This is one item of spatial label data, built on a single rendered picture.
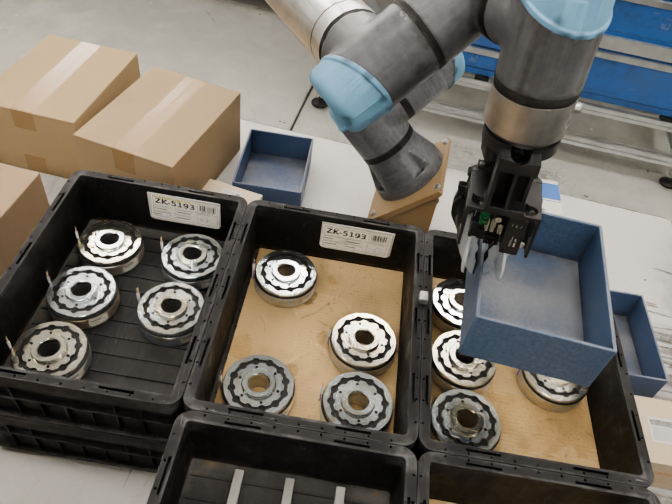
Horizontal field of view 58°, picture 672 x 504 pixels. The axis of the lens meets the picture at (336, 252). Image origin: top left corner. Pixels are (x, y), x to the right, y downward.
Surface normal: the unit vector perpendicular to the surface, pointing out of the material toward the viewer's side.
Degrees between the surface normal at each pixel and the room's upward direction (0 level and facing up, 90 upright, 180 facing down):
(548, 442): 0
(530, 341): 90
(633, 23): 90
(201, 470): 0
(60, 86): 0
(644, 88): 90
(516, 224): 90
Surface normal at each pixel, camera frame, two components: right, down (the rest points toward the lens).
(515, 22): -0.92, 0.20
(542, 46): -0.46, 0.62
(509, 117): -0.65, 0.53
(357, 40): -0.46, -0.42
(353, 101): 0.12, 0.42
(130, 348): 0.11, -0.69
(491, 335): -0.22, 0.69
